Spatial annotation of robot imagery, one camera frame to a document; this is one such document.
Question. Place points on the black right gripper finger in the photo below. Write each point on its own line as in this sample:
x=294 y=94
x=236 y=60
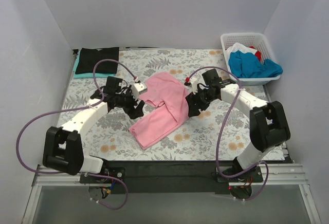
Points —
x=202 y=107
x=193 y=109

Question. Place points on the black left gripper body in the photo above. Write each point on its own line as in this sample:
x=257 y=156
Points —
x=131 y=105

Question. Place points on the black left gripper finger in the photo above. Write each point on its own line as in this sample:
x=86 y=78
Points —
x=139 y=109
x=132 y=111

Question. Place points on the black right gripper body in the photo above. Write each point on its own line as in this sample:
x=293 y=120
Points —
x=195 y=101

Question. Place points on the pink t shirt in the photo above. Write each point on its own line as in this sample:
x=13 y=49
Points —
x=168 y=96

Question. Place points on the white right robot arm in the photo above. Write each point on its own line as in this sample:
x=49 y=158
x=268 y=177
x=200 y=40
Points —
x=268 y=126

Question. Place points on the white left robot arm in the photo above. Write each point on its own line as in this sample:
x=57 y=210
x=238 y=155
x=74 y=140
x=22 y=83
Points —
x=63 y=150

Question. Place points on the folded teal t shirt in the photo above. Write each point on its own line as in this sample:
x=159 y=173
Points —
x=87 y=75

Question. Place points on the blue t shirt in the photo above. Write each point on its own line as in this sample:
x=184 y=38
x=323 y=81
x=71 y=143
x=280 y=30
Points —
x=247 y=65

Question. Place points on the folded black t shirt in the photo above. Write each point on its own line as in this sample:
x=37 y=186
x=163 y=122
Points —
x=88 y=58

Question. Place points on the white t shirt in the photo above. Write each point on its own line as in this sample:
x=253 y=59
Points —
x=240 y=48

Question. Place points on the white plastic basket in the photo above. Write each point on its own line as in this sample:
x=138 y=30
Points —
x=259 y=42

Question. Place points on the red t shirt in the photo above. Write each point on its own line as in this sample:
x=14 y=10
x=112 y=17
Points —
x=258 y=55

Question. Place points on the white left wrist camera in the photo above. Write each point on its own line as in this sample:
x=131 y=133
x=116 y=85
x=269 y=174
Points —
x=138 y=88

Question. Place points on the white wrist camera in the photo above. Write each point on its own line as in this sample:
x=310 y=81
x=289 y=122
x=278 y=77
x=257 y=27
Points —
x=192 y=82
x=138 y=88

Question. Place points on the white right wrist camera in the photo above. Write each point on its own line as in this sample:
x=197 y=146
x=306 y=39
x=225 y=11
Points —
x=192 y=82

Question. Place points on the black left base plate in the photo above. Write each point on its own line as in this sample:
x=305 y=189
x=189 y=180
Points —
x=105 y=176

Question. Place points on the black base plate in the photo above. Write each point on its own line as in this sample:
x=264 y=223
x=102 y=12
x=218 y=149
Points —
x=105 y=176
x=253 y=175

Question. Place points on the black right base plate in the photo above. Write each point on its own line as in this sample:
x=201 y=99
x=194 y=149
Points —
x=253 y=175

